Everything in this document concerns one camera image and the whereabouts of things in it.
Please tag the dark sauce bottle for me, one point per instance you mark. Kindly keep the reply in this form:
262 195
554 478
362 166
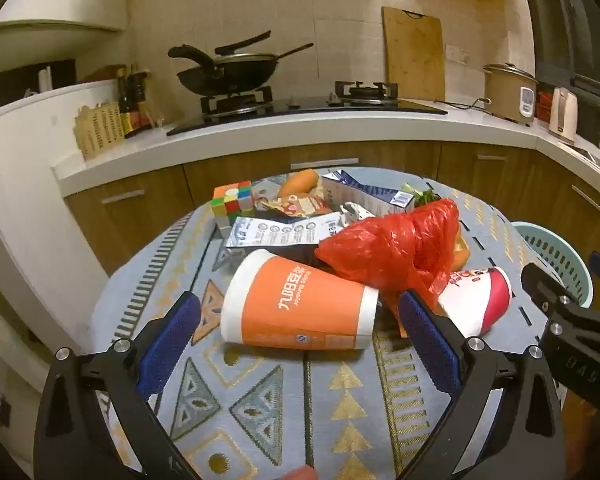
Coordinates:
125 105
141 95

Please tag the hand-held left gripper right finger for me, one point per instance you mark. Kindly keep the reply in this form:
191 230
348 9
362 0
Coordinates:
427 340

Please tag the beige rice cooker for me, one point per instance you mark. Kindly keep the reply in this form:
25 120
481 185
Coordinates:
505 95

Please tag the red box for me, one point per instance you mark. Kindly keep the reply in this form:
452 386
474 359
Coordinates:
544 106

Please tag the wooden base cabinet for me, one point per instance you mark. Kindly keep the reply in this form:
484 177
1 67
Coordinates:
145 220

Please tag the cream electric kettle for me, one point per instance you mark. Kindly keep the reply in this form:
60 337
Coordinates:
564 115

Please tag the blue white milk carton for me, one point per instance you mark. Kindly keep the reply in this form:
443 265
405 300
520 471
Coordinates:
365 192

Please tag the orange snack packet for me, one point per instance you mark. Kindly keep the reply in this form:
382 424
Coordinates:
300 206

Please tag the red white paper cup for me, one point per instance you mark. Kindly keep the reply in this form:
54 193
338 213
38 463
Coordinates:
480 300

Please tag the black gas stove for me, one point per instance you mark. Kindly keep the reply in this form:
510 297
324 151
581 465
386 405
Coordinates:
305 107

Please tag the green leafy vegetable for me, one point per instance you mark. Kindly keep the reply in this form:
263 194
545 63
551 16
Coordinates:
422 196

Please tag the colourful puzzle cube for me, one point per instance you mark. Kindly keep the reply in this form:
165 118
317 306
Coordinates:
232 200

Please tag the light green plastic basket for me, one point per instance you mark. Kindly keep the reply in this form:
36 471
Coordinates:
545 250

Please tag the wall socket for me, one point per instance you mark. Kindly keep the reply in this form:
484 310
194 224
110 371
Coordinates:
456 53

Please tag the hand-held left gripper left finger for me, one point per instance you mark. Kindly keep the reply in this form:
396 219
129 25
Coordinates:
172 340

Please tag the patterned grey tablecloth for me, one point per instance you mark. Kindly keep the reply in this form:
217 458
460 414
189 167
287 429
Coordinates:
280 410

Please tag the wooden cutting board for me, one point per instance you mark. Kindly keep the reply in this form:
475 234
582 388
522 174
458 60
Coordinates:
414 55

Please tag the dark window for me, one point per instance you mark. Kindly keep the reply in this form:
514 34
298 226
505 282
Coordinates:
580 35

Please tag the woven bamboo holder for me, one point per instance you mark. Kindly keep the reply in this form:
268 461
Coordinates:
100 130

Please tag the orange paper cup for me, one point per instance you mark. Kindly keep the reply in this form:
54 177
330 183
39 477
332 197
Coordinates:
300 305

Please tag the red plastic bag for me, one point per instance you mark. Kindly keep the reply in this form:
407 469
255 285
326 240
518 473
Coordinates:
380 245

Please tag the black wok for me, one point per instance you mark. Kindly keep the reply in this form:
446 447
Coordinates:
230 77

